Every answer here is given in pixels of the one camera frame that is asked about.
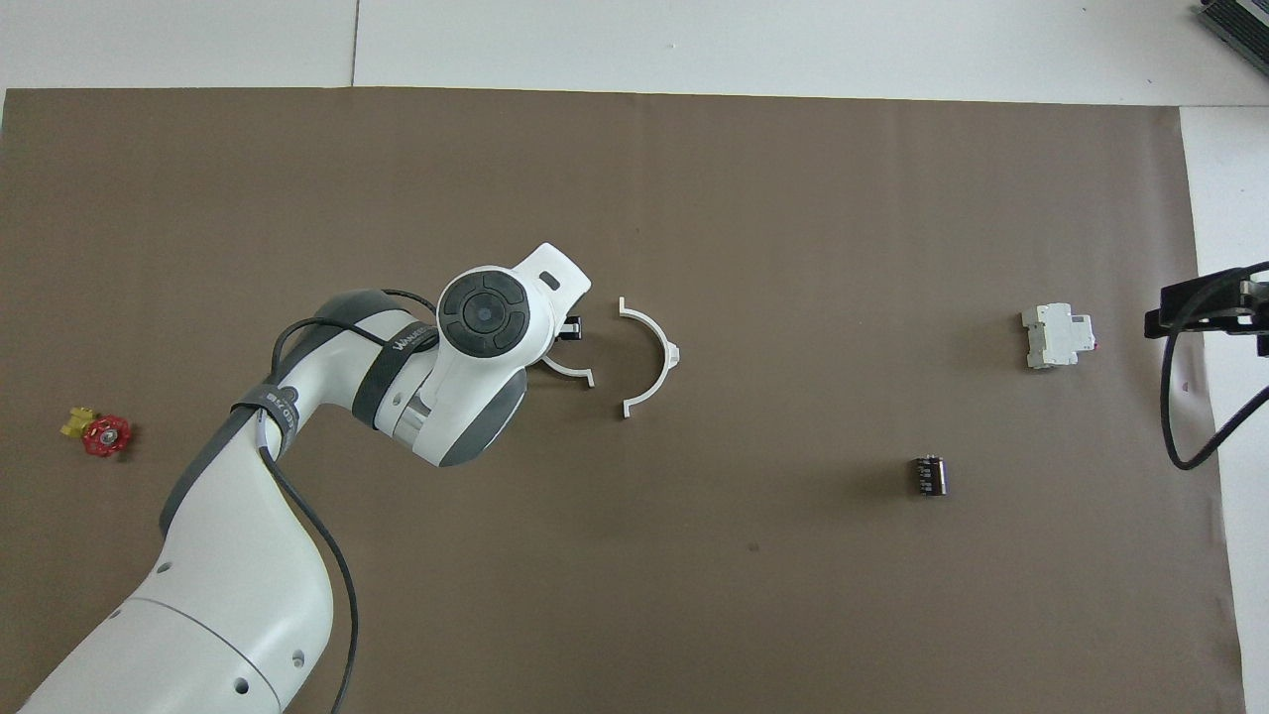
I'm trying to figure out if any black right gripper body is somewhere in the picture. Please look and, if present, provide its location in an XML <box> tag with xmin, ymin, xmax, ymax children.
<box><xmin>1234</xmin><ymin>263</ymin><xmax>1269</xmax><ymax>358</ymax></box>

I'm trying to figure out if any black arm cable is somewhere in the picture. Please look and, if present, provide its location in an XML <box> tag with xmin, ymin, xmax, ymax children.
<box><xmin>1160</xmin><ymin>263</ymin><xmax>1269</xmax><ymax>472</ymax></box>
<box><xmin>260</xmin><ymin>288</ymin><xmax>442</xmax><ymax>714</ymax></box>

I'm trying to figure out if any red-wheeled brass valve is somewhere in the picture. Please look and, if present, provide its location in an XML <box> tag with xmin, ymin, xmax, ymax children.
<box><xmin>61</xmin><ymin>405</ymin><xmax>134</xmax><ymax>459</ymax></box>

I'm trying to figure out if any white circuit breaker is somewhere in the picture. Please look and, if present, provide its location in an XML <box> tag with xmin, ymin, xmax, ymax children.
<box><xmin>1021</xmin><ymin>302</ymin><xmax>1096</xmax><ymax>371</ymax></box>

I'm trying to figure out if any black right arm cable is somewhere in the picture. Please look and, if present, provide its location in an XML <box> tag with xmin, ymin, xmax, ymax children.
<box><xmin>1160</xmin><ymin>263</ymin><xmax>1269</xmax><ymax>472</ymax></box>

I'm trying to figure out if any black ribbed device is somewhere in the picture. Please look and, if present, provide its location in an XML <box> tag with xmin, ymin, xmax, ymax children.
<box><xmin>1197</xmin><ymin>0</ymin><xmax>1269</xmax><ymax>68</ymax></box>

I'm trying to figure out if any brown paper table mat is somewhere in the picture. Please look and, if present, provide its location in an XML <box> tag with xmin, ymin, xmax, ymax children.
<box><xmin>0</xmin><ymin>87</ymin><xmax>1245</xmax><ymax>714</ymax></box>

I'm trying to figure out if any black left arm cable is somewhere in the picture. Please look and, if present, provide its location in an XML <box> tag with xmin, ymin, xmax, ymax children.
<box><xmin>260</xmin><ymin>288</ymin><xmax>442</xmax><ymax>714</ymax></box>

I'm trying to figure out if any white half-ring pipe clamp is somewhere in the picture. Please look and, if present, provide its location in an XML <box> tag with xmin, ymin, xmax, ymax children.
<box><xmin>619</xmin><ymin>296</ymin><xmax>683</xmax><ymax>420</ymax></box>
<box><xmin>540</xmin><ymin>352</ymin><xmax>596</xmax><ymax>388</ymax></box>

